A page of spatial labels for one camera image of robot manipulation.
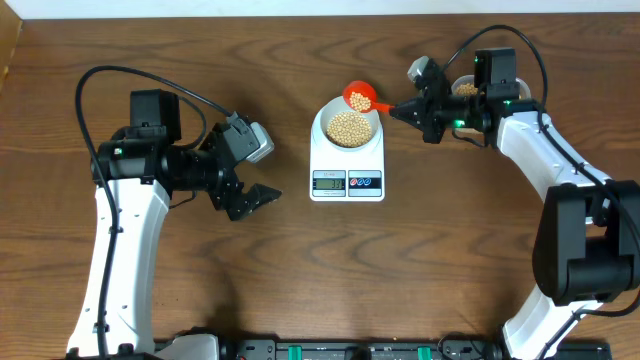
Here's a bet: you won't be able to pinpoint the soybeans in bowl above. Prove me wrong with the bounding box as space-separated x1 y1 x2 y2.
326 112 373 148

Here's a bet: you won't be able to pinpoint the pile of soybeans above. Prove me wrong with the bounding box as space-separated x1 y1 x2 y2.
454 83 478 96

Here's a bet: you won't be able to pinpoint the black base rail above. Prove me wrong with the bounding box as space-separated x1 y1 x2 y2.
219 337 612 360

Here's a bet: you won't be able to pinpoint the right black cable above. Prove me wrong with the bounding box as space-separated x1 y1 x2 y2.
442 24 640 360

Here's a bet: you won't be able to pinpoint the white digital kitchen scale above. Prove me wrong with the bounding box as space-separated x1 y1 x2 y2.
309 122 385 202

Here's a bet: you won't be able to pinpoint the soybeans in scoop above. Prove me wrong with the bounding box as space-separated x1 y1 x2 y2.
349 92 372 113

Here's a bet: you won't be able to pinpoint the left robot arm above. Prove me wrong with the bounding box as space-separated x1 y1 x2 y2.
67 89 281 359

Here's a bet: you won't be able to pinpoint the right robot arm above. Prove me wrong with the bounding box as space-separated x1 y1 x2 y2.
389 48 639 359

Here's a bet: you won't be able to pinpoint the red measuring scoop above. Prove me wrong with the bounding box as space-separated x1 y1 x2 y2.
342 80 393 114

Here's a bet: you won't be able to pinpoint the clear plastic container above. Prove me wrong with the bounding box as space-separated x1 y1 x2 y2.
451 75 531 99

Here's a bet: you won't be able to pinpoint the black cable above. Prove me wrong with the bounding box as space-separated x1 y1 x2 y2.
442 24 640 360
74 65 236 360

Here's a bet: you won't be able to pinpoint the left black cable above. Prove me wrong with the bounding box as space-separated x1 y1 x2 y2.
74 65 236 360

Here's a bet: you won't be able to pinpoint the grey round bowl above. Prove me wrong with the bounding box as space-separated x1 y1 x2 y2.
312 97 382 151

